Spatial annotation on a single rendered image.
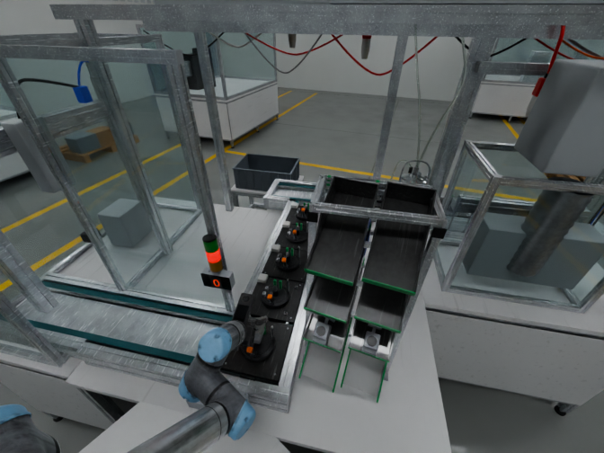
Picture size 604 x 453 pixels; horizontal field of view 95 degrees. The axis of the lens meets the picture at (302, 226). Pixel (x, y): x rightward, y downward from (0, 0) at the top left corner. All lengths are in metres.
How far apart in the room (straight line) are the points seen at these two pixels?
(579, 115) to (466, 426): 1.83
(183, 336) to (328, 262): 0.87
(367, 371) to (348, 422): 0.21
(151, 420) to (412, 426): 0.96
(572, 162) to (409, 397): 1.13
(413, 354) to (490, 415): 1.13
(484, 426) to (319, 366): 1.51
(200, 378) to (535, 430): 2.20
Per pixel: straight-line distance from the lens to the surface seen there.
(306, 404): 1.27
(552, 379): 2.35
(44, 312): 1.85
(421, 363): 1.44
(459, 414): 2.41
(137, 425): 1.38
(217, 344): 0.78
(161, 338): 1.46
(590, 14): 1.26
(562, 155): 1.51
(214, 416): 0.75
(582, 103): 1.46
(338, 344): 0.99
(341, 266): 0.75
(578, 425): 2.80
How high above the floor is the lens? 2.05
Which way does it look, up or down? 36 degrees down
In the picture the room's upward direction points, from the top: 1 degrees clockwise
